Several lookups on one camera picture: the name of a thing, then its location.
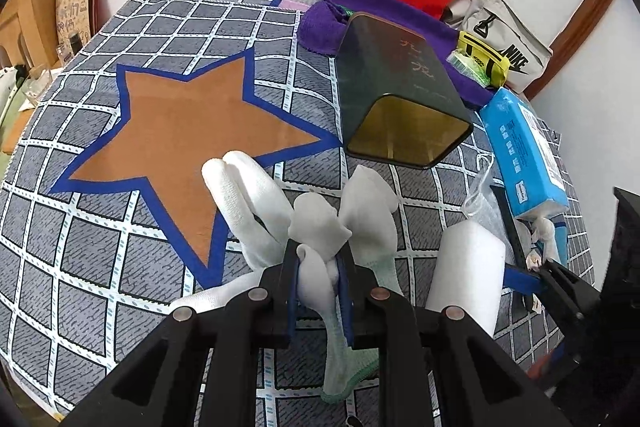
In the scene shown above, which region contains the wooden headboard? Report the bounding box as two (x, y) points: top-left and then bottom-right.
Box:
(0, 0), (58, 68)

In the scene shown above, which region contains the grey checkered tablecloth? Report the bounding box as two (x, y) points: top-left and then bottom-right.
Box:
(0, 0), (596, 427)

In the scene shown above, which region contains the blue tissue pack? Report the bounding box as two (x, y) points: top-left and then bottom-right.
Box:
(480, 88), (571, 220)

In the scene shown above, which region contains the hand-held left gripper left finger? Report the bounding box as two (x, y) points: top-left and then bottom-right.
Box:
(65, 239), (301, 427)

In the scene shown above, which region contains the black strap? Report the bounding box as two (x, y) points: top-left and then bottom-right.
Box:
(491, 187), (537, 269)

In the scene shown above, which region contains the yellow black pouch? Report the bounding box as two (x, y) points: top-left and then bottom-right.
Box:
(457, 31), (511, 88)

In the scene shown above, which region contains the white foam block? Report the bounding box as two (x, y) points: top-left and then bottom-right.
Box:
(427, 219), (507, 336)

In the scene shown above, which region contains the clear glass cup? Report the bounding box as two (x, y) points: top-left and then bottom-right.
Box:
(22, 64), (54, 104)

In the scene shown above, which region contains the clear mesh bag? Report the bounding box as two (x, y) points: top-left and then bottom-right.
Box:
(462, 154), (503, 233)

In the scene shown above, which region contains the pale green wipes packet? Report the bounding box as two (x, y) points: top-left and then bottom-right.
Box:
(446, 48), (489, 86)

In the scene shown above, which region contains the purple fabric tray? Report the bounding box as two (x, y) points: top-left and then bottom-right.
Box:
(298, 0), (493, 108)

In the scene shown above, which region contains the patterned notebook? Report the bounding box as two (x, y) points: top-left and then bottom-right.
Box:
(54, 0), (101, 68)

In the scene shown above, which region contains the dark green tin box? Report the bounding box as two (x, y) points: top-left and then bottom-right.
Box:
(336, 13), (472, 168)

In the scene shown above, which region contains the wooden door frame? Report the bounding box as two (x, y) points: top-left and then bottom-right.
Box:
(530, 0), (623, 102)

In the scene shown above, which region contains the white dotted pillow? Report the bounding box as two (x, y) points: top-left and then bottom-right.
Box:
(0, 64), (25, 122)

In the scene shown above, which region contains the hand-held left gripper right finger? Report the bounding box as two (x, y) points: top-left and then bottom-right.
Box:
(335, 252), (571, 427)

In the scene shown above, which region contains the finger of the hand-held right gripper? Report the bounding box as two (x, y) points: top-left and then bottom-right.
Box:
(502, 259), (598, 324)

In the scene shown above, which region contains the grey waist bag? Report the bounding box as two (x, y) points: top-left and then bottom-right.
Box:
(442, 0), (555, 95)

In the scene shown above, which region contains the wooden nightstand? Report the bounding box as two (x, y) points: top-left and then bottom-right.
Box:
(0, 52), (66, 154)

